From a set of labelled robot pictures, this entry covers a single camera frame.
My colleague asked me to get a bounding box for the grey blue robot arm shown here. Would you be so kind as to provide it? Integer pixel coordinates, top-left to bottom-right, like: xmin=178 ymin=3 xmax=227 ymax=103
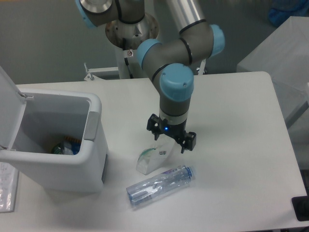
xmin=76 ymin=0 xmax=225 ymax=151

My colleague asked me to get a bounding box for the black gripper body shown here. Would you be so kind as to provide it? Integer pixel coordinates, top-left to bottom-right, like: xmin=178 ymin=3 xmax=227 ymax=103
xmin=156 ymin=117 xmax=186 ymax=145

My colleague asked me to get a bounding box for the clear plastic water bottle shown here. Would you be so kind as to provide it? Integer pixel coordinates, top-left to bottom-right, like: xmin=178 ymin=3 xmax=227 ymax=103
xmin=126 ymin=165 xmax=196 ymax=208

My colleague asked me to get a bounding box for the white trash bag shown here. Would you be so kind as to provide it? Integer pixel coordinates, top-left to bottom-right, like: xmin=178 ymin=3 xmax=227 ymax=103
xmin=136 ymin=135 xmax=175 ymax=175

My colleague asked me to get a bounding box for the black device at edge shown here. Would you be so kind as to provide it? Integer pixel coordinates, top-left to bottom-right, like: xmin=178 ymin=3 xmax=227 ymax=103
xmin=292 ymin=196 xmax=309 ymax=221

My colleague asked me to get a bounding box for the white trash can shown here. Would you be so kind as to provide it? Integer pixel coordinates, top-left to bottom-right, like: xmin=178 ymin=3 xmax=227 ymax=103
xmin=0 ymin=88 xmax=108 ymax=193

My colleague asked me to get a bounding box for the blue plastic bag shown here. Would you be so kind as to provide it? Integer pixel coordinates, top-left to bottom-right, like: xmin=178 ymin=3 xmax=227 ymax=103
xmin=268 ymin=0 xmax=309 ymax=27

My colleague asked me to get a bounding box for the black cable on pedestal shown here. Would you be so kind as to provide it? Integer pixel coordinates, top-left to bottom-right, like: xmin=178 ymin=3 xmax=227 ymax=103
xmin=122 ymin=38 xmax=134 ymax=79

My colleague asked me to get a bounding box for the grey white side cabinet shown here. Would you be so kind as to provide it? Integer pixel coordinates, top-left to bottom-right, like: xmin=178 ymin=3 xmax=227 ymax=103
xmin=237 ymin=16 xmax=309 ymax=128

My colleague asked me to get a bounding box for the trash inside can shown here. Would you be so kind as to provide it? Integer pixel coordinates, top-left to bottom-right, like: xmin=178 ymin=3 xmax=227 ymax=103
xmin=51 ymin=136 xmax=82 ymax=155

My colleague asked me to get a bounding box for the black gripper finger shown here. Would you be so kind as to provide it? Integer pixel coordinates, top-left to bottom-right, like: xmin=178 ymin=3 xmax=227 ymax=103
xmin=146 ymin=114 xmax=161 ymax=141
xmin=179 ymin=132 xmax=197 ymax=154

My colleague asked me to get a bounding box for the white pedestal base frame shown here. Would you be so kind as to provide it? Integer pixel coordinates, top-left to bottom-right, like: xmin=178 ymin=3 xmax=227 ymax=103
xmin=84 ymin=59 xmax=208 ymax=81

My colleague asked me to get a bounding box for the white trash can lid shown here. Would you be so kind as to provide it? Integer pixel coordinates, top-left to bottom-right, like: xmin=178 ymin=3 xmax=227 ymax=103
xmin=0 ymin=69 xmax=26 ymax=149

